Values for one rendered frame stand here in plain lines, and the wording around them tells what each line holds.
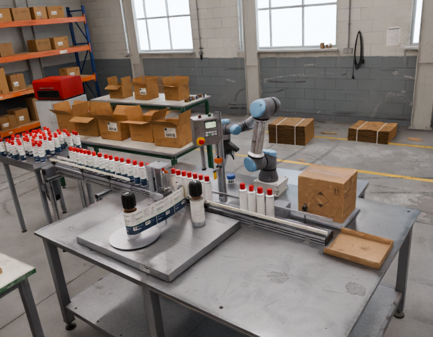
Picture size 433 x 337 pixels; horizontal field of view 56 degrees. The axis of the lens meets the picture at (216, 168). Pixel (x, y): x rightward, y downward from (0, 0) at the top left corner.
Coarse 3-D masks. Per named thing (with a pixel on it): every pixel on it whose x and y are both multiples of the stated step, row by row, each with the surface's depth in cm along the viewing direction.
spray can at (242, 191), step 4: (240, 184) 264; (244, 184) 264; (240, 188) 265; (244, 188) 264; (240, 192) 265; (244, 192) 264; (240, 196) 266; (244, 196) 265; (240, 200) 267; (244, 200) 266; (240, 204) 269; (244, 204) 267; (240, 208) 270; (244, 208) 268
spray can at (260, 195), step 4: (260, 188) 256; (260, 192) 256; (256, 196) 259; (260, 196) 256; (264, 196) 258; (260, 200) 257; (264, 200) 259; (260, 204) 258; (264, 204) 259; (260, 208) 259; (264, 208) 260; (260, 212) 260; (264, 212) 261
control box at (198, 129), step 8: (192, 120) 273; (200, 120) 272; (216, 120) 275; (192, 128) 277; (200, 128) 274; (216, 128) 277; (192, 136) 281; (200, 136) 276; (208, 136) 277; (216, 136) 279; (208, 144) 280
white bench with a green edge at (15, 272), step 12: (0, 264) 250; (12, 264) 249; (24, 264) 248; (0, 276) 238; (12, 276) 237; (24, 276) 238; (0, 288) 227; (12, 288) 238; (24, 288) 243; (24, 300) 246; (36, 312) 253; (36, 324) 254; (36, 336) 255
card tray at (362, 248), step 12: (336, 240) 239; (348, 240) 238; (360, 240) 237; (372, 240) 236; (384, 240) 232; (324, 252) 228; (336, 252) 223; (348, 252) 227; (360, 252) 226; (372, 252) 225; (384, 252) 224; (372, 264) 212
